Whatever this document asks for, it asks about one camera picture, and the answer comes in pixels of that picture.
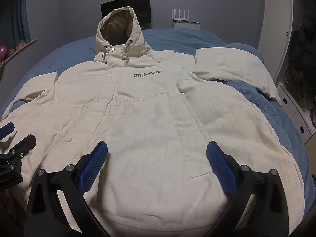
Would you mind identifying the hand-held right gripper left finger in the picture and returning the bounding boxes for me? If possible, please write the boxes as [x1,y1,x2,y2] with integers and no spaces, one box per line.
[26,141,111,237]

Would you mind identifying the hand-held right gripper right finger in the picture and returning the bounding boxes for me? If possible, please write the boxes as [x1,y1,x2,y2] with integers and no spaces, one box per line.
[205,141,290,237]

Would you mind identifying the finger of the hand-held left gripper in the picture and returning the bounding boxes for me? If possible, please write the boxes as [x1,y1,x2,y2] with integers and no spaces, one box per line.
[0,122,15,140]
[8,134,37,160]

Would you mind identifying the cream hooded jacket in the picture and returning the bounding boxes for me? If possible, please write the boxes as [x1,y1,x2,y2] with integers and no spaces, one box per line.
[0,7,305,237]

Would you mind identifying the pink clothes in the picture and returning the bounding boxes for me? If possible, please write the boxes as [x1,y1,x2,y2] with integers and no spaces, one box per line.
[8,41,26,55]

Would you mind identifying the dark hanging clothes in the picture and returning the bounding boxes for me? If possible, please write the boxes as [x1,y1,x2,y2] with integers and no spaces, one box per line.
[292,16,316,99]

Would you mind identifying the blue fleece blanket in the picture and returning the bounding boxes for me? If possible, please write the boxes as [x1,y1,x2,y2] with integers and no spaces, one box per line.
[0,28,314,229]

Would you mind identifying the teal curtain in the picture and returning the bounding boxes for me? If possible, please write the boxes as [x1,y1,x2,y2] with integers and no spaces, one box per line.
[0,0,31,45]

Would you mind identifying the white wardrobe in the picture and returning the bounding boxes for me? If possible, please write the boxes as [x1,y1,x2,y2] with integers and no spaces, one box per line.
[257,0,316,146]

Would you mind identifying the white router with antennas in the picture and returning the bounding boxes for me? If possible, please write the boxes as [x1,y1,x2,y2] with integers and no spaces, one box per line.
[171,8,201,23]

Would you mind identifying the black monitor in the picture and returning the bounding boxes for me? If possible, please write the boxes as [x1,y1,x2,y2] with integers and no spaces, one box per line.
[100,0,151,29]

